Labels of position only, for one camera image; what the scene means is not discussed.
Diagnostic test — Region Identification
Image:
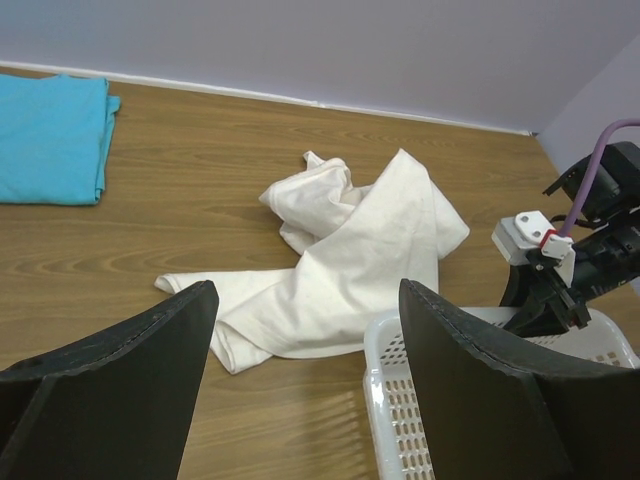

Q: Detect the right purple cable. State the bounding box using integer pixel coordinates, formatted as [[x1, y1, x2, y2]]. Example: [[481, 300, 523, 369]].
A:
[[562, 118, 640, 236]]

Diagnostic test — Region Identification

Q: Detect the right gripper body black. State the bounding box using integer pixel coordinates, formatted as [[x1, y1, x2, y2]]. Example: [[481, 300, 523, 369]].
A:
[[529, 210, 639, 328]]

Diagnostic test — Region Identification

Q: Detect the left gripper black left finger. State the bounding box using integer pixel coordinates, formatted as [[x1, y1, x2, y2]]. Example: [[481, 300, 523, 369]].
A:
[[1, 281, 219, 479]]

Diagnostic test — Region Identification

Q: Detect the folded blue t shirt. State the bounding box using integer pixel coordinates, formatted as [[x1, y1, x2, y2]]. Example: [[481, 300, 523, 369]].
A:
[[1, 74, 121, 206]]

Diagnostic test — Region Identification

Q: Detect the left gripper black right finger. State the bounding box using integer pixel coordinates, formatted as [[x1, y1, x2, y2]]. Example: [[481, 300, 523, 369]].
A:
[[399, 279, 639, 479]]

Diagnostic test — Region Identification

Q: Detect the white plastic basket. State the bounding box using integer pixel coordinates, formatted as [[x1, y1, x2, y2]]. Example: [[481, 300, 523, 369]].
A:
[[363, 309, 639, 479]]

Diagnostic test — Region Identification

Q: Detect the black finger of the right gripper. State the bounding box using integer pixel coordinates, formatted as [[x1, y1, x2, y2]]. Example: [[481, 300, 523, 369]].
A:
[[500, 265, 568, 336]]

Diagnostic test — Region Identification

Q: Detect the white t shirt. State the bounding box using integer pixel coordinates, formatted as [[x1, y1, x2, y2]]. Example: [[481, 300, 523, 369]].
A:
[[155, 150, 470, 374]]

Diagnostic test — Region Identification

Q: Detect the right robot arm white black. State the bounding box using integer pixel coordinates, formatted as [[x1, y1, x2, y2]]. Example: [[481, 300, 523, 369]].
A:
[[492, 142, 639, 338]]

